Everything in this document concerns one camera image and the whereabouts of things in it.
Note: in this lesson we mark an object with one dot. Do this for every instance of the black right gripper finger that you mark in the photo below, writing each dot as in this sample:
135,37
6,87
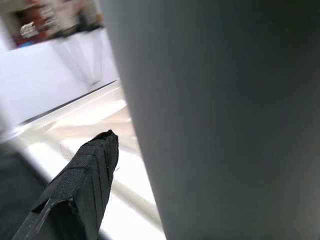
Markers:
80,190

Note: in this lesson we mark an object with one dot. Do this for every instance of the white threaded table leg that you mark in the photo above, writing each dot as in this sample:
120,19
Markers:
225,112

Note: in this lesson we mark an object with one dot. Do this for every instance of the white plastic table top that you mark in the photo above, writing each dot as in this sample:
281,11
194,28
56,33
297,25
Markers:
135,205

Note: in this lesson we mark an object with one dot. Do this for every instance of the black tablecloth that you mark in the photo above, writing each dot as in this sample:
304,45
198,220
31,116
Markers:
15,195

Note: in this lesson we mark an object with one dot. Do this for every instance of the black shelf clutter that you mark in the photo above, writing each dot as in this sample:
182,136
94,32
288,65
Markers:
50,22

